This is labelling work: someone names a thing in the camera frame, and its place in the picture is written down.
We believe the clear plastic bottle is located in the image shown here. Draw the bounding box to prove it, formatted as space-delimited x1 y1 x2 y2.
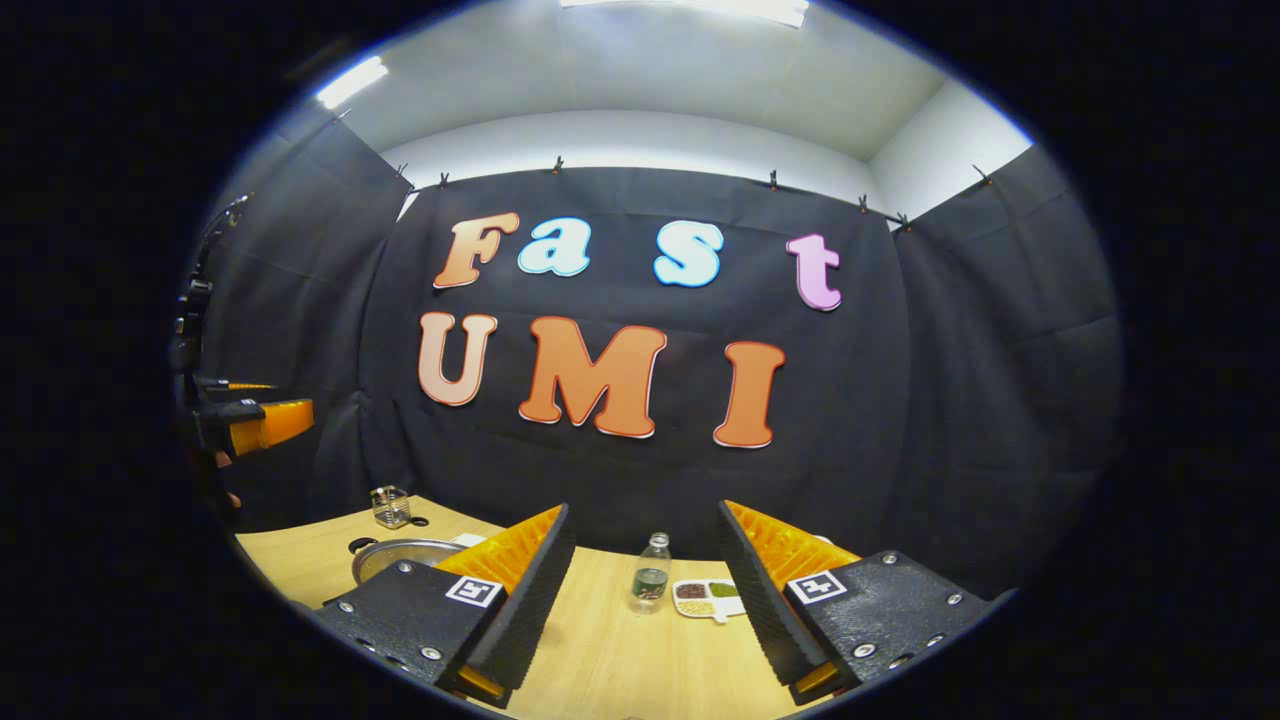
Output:
630 532 673 614

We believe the large ceiling light panel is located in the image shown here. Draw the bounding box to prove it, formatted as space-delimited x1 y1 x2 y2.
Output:
560 0 809 28

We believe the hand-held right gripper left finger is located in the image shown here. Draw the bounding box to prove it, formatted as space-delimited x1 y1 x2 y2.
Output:
312 502 578 711

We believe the small clear glass cup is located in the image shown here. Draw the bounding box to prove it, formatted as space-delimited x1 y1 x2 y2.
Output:
370 486 413 529

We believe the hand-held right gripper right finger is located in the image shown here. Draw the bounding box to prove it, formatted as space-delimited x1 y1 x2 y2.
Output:
716 498 1016 706

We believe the row of black cloth clips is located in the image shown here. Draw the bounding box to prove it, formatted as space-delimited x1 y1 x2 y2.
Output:
335 108 996 233

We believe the small ceiling light panel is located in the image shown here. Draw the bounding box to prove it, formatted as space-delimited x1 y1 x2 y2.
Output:
316 56 389 109

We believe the white divided plate with beans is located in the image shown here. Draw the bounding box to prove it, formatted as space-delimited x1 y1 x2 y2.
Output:
672 578 746 625

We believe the steel pot with black handles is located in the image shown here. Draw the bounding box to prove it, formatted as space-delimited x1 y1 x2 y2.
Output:
348 537 471 586

